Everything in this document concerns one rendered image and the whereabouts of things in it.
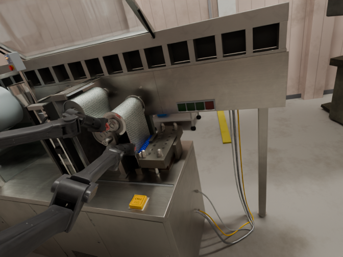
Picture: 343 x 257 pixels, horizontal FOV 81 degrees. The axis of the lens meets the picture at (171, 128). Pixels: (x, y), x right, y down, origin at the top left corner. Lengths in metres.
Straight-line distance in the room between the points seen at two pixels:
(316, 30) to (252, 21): 3.00
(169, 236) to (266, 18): 1.19
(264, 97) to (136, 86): 0.79
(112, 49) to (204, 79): 0.61
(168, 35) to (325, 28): 3.26
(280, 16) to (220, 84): 0.42
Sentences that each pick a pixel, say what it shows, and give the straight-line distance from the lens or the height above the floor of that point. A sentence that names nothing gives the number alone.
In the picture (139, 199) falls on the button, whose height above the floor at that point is 0.92.
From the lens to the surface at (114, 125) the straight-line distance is 1.14.
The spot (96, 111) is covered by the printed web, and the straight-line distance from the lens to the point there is 1.33.
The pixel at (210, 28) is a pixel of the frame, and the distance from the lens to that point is 1.18.
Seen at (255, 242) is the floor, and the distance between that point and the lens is 1.98.
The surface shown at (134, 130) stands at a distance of 1.22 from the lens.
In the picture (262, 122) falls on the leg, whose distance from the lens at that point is 1.51.
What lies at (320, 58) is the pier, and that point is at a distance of 4.26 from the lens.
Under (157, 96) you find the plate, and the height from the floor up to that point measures 1.27.
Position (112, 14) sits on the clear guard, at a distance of 1.26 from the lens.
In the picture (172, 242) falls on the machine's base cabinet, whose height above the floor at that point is 0.65.
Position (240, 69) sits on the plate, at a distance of 1.20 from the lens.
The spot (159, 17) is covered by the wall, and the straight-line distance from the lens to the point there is 3.91.
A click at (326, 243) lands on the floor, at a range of 2.10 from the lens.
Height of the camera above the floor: 1.67
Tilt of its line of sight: 27 degrees down
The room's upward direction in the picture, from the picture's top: 13 degrees counter-clockwise
